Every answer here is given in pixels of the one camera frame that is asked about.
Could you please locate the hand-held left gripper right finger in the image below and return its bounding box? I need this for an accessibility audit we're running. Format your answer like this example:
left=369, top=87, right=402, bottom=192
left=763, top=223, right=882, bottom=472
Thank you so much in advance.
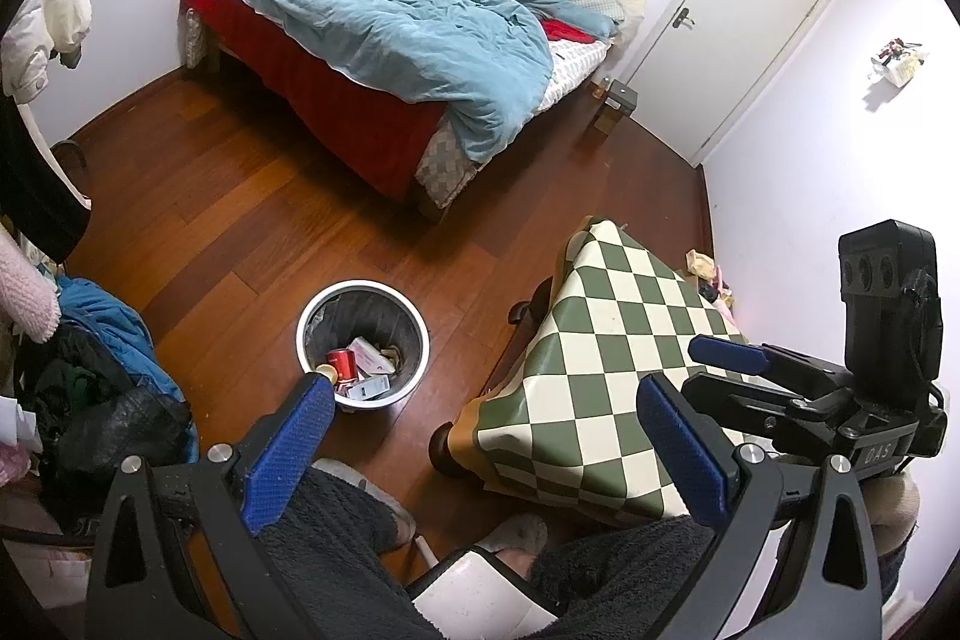
left=636, top=374, right=886, bottom=640

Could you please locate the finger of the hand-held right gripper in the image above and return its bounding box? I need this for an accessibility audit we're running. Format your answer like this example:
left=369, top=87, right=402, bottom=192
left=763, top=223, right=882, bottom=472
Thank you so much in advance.
left=679, top=372, right=826, bottom=453
left=688, top=334, right=856, bottom=401

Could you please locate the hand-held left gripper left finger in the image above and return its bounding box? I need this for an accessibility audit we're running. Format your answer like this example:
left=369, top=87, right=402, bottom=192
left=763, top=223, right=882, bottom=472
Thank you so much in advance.
left=84, top=371, right=336, bottom=640

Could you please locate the blue white milk carton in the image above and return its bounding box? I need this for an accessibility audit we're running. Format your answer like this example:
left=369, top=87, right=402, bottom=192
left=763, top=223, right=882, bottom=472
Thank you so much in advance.
left=341, top=374, right=395, bottom=401

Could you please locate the red soda can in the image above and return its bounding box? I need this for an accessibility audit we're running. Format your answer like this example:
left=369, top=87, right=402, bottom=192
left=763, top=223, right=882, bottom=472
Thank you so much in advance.
left=315, top=347, right=359, bottom=386

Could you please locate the white trash bin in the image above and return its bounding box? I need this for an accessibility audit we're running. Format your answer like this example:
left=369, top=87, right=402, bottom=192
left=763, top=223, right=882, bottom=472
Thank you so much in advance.
left=295, top=280, right=431, bottom=414

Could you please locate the person's right forearm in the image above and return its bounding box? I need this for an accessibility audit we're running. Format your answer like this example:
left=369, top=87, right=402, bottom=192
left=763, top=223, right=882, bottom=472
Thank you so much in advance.
left=859, top=471, right=922, bottom=555

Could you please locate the pink soft item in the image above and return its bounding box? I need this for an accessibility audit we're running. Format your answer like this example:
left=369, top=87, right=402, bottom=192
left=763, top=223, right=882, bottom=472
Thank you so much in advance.
left=711, top=267, right=740, bottom=315

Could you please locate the grey slipper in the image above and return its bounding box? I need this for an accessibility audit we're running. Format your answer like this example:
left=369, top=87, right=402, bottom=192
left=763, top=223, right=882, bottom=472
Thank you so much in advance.
left=311, top=458, right=417, bottom=547
left=472, top=512, right=548, bottom=555

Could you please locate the person's left leg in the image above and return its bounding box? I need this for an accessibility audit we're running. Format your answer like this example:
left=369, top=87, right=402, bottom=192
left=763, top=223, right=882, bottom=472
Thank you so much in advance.
left=255, top=467, right=451, bottom=640

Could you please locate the person's leg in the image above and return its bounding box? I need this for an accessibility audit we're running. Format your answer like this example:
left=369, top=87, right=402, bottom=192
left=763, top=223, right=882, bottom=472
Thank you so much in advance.
left=255, top=467, right=451, bottom=640
left=525, top=512, right=721, bottom=640

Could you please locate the green white checkered tablecloth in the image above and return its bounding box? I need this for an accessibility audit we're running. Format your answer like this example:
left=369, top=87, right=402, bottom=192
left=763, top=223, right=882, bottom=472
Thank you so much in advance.
left=448, top=218, right=751, bottom=525

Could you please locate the person's right leg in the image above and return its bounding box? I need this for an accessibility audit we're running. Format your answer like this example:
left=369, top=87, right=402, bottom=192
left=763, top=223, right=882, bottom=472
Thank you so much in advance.
left=525, top=512, right=721, bottom=640

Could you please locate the brown table leg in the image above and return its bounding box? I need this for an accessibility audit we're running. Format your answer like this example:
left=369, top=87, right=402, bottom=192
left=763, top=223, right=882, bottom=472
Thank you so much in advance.
left=430, top=422, right=485, bottom=480
left=508, top=284, right=552, bottom=330

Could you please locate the black plastic bag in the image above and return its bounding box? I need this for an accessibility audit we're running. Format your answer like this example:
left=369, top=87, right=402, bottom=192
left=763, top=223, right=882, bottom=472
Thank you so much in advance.
left=37, top=385, right=192, bottom=521

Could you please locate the pile of clothes and bags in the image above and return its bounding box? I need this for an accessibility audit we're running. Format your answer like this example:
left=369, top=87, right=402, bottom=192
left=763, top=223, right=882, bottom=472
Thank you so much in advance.
left=56, top=276, right=196, bottom=446

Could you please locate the white stool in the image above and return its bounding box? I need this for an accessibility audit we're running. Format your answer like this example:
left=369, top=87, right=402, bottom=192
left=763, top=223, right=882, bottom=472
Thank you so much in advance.
left=405, top=546, right=556, bottom=640

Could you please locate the pink fuzzy garment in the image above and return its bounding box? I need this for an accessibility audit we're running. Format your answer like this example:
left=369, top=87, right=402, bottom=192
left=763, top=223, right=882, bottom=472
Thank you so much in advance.
left=0, top=227, right=61, bottom=345

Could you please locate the white door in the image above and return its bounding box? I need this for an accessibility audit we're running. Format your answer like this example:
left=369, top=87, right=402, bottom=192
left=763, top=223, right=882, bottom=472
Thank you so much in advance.
left=626, top=0, right=835, bottom=167

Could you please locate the patterned white bed sheet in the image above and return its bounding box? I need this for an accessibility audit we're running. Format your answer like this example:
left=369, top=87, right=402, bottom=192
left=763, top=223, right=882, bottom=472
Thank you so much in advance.
left=416, top=40, right=608, bottom=210

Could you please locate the bed with red sheet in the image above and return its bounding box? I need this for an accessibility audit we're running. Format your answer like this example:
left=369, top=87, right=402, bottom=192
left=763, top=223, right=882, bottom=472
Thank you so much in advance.
left=180, top=0, right=601, bottom=199

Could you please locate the black coat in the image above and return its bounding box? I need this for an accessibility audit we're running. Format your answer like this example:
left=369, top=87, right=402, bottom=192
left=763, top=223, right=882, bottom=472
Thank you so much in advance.
left=0, top=92, right=92, bottom=266

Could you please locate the light blue duvet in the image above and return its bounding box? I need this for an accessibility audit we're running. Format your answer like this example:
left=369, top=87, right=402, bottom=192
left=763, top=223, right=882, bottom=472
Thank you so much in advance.
left=231, top=0, right=623, bottom=165

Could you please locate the white puffer jacket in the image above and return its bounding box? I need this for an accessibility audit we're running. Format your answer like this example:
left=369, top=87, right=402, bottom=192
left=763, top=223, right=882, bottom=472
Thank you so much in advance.
left=0, top=0, right=92, bottom=101

